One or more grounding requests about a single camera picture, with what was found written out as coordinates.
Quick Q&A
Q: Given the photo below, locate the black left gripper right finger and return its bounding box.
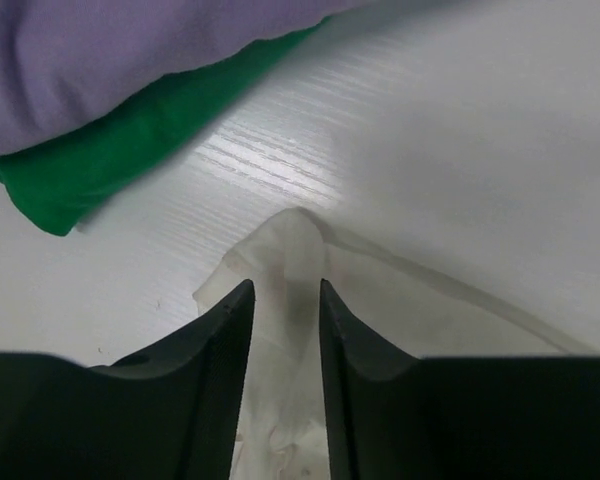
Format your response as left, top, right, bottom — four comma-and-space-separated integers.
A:
319, 282, 600, 479

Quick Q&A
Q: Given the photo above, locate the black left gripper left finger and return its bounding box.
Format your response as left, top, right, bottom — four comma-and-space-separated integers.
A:
0, 280, 255, 479

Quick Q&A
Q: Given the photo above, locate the cream t shirt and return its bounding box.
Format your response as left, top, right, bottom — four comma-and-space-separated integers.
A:
194, 209, 595, 479

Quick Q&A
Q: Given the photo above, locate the green t shirt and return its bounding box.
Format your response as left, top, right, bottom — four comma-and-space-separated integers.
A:
0, 28, 315, 236

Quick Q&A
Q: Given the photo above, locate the lavender t shirt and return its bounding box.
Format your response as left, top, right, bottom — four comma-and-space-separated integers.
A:
0, 1, 352, 156

